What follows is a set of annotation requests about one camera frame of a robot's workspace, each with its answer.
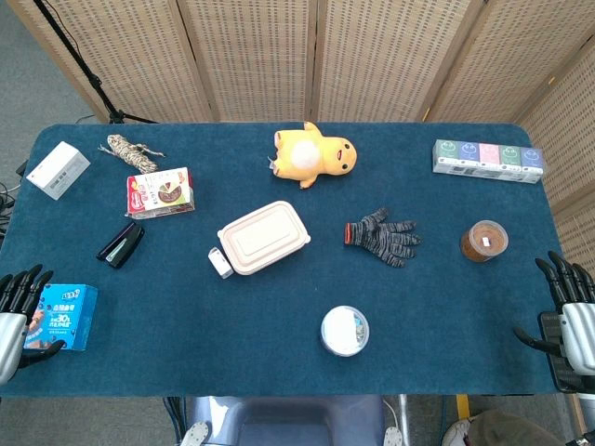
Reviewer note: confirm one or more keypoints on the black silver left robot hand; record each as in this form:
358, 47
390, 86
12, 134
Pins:
11, 334

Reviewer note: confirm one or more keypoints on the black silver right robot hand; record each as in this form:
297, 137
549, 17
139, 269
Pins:
578, 330

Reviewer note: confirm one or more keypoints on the black and white knit glove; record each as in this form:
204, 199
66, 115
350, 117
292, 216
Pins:
383, 239

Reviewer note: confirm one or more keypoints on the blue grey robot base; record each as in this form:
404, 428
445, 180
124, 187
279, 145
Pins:
288, 420

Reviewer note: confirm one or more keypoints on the clear plastic container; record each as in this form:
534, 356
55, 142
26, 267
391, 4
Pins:
484, 240

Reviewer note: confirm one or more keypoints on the round white plastic container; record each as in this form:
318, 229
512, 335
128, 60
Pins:
344, 331

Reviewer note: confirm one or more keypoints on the beige lidded lunch container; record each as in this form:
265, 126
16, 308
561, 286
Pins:
264, 237

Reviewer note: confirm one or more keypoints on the black smartphone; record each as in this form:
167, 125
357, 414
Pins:
551, 327

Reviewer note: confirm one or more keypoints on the blue snack box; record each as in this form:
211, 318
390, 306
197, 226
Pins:
65, 316

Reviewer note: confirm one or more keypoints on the olive brown cloth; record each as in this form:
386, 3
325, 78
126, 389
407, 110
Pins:
506, 429

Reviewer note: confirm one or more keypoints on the black stapler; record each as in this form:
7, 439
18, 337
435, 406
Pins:
121, 245

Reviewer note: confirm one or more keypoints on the white shoe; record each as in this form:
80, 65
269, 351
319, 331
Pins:
458, 432

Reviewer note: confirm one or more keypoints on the white cardboard box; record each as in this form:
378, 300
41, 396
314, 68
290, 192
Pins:
58, 169

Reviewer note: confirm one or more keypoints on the multicolour tissue pack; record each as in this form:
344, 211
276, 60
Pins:
488, 160

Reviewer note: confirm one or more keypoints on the metal pole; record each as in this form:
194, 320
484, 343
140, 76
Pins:
403, 415

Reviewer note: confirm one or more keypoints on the red and white snack carton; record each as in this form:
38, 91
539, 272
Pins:
160, 192

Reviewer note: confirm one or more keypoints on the white perforated pad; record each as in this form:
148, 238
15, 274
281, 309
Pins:
395, 436
195, 433

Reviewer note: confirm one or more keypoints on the small white box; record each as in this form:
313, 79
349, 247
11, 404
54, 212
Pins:
220, 263

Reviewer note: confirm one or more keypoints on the dark blue table cloth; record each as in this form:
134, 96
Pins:
279, 316

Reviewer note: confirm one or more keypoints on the black tripod stand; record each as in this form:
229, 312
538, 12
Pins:
83, 69

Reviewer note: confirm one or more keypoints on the yellow plush duck toy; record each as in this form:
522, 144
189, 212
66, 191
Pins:
311, 155

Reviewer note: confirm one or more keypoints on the woven wooden folding screen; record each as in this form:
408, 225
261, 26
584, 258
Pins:
260, 56

